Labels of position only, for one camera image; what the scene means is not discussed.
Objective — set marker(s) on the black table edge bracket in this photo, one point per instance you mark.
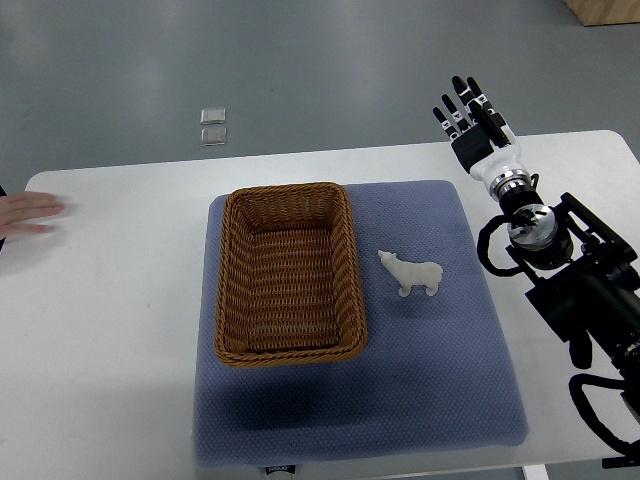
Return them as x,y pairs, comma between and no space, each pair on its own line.
619,462

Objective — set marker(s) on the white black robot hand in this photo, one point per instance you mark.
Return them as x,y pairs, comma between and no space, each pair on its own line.
481,139

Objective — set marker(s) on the person's bare hand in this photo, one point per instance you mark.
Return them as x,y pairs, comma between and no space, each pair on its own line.
20,210

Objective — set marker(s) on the wooden box corner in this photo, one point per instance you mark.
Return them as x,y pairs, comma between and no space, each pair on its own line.
605,12

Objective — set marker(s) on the brown wicker basket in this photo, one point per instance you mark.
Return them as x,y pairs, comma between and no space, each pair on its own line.
289,283

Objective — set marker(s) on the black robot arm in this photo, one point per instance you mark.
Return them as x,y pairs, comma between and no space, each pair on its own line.
584,286

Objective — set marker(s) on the white bear figurine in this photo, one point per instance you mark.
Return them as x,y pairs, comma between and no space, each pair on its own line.
409,274

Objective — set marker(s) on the blue quilted mat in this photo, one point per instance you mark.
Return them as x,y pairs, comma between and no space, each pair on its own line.
436,373

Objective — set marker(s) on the black mat label tag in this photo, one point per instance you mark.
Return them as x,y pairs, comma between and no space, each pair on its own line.
285,469

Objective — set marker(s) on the upper floor metal plate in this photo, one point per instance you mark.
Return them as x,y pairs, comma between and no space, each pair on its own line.
213,115

